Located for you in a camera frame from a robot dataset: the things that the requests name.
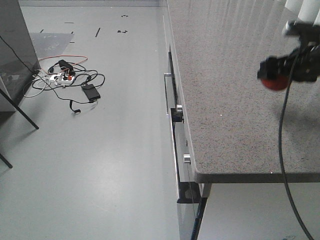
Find grey speckled kitchen counter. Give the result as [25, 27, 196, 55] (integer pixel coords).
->
[162, 0, 320, 240]

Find orange cable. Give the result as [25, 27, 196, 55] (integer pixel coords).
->
[38, 54, 89, 66]

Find silver drawer handle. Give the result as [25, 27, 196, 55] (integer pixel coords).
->
[163, 72, 172, 116]

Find black tangled cable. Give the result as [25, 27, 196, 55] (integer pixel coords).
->
[31, 59, 106, 115]

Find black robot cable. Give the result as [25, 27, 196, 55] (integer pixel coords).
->
[278, 47, 315, 240]

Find white power strip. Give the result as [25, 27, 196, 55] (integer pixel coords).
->
[49, 73, 75, 86]

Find black metal stand leg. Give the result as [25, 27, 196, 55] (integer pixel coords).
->
[0, 89, 40, 130]

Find red yellow apple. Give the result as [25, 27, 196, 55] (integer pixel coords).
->
[261, 75, 289, 91]

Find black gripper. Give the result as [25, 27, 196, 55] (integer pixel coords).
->
[257, 21, 320, 83]

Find black power adapter brick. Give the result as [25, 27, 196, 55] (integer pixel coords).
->
[81, 84, 101, 102]

